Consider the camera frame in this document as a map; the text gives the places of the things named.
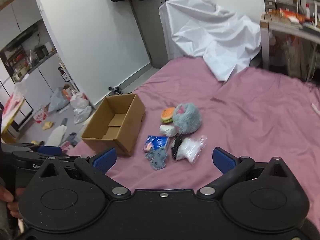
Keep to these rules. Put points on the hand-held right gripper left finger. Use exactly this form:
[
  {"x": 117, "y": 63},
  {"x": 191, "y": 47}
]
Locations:
[{"x": 105, "y": 158}]

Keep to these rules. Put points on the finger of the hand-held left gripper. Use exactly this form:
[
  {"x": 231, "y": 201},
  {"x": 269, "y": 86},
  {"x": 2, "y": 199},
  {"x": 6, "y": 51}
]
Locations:
[{"x": 51, "y": 150}]

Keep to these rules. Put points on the yellow cloth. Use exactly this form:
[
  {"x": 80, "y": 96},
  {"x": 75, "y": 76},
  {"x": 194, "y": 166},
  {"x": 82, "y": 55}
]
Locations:
[{"x": 48, "y": 125}]

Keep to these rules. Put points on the white slipper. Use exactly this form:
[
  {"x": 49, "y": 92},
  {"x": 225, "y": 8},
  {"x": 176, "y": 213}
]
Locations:
[{"x": 57, "y": 135}]

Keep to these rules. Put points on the person's left hand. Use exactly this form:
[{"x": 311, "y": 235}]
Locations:
[{"x": 6, "y": 195}]

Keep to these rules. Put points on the blue packet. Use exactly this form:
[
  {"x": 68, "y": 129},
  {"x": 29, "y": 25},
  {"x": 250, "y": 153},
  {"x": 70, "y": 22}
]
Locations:
[{"x": 157, "y": 141}]

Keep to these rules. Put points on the kitchen shelf with clutter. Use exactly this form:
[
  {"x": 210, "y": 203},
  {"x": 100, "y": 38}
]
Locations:
[{"x": 27, "y": 55}]

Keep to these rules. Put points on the red and white packet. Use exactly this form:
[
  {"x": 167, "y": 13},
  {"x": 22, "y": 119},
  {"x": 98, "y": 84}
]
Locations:
[{"x": 40, "y": 116}]

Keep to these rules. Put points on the yellow-edged table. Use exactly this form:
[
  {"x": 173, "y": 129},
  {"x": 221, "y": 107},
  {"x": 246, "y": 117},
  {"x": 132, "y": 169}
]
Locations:
[{"x": 10, "y": 122}]

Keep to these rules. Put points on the white bottle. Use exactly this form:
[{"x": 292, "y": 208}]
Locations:
[{"x": 308, "y": 11}]

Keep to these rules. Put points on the small orange cardboard box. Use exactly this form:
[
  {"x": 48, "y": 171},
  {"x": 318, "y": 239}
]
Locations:
[{"x": 67, "y": 91}]

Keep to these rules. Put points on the grey knitted cloth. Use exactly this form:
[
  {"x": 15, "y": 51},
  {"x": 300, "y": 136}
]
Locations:
[{"x": 157, "y": 161}]

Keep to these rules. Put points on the white cover sheet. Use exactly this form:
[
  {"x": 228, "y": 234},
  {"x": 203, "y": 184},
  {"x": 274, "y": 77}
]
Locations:
[{"x": 212, "y": 35}]

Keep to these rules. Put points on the clear plastic bag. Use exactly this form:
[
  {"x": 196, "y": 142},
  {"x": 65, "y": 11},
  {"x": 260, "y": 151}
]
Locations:
[{"x": 18, "y": 92}]

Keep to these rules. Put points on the plain white plastic bag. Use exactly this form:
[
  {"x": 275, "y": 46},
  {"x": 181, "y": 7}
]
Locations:
[{"x": 82, "y": 115}]

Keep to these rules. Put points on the white desk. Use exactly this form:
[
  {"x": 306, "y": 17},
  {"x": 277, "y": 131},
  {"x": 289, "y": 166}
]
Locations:
[{"x": 287, "y": 31}]

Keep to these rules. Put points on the grey plastic bag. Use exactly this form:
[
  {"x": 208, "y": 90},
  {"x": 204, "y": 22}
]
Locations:
[{"x": 57, "y": 101}]

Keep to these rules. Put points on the burger plush toy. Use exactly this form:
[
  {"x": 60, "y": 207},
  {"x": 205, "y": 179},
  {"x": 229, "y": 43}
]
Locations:
[{"x": 167, "y": 115}]

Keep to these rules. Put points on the grey fluffy plush toy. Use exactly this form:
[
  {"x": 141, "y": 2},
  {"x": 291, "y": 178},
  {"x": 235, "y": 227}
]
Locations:
[{"x": 187, "y": 122}]

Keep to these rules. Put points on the clear bag of white stuffing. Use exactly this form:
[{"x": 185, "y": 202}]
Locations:
[{"x": 191, "y": 148}]

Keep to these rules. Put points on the white plastic bag red print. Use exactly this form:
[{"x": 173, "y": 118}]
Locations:
[{"x": 79, "y": 100}]

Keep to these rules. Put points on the black small tripod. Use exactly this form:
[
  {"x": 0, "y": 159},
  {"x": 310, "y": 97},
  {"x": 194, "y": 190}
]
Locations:
[{"x": 115, "y": 90}]

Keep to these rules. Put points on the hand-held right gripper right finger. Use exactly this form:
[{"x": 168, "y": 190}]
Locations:
[{"x": 223, "y": 162}]

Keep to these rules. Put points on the pink bed sheet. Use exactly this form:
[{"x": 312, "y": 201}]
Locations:
[{"x": 250, "y": 117}]

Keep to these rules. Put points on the dark grey door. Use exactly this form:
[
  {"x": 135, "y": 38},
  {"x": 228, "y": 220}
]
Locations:
[{"x": 155, "y": 30}]

